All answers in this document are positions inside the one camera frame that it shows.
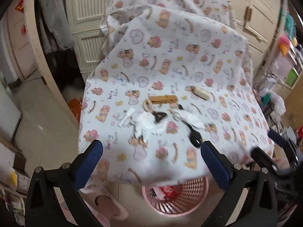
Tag red plastic wrapper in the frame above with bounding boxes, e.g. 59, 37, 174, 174
159, 185, 182, 200

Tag white tissue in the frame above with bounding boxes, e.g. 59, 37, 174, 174
118, 108, 168, 142

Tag white plastic bag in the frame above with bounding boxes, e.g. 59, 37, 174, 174
260, 90, 286, 116

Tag pink slipper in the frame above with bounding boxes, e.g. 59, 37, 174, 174
79, 186, 128, 221

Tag black plastic spoon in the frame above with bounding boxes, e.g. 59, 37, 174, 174
177, 103, 203, 148

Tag cream thread spool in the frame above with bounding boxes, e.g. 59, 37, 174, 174
192, 87, 212, 101

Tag pink mesh waste basket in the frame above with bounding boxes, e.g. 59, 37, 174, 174
142, 177, 209, 217

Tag clear plastic wrapper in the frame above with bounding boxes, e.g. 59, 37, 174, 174
170, 109, 204, 129

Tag pink plush toy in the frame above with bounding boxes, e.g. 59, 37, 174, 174
278, 35, 290, 57

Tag black binder clip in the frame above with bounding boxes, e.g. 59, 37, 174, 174
152, 111, 167, 124

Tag baby bear patterned cloth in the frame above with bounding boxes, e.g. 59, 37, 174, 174
79, 5, 274, 187

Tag cream wardrobe cabinet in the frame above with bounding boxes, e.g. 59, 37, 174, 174
66, 0, 281, 78

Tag hanging grey jeans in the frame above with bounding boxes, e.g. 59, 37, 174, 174
38, 0, 74, 54

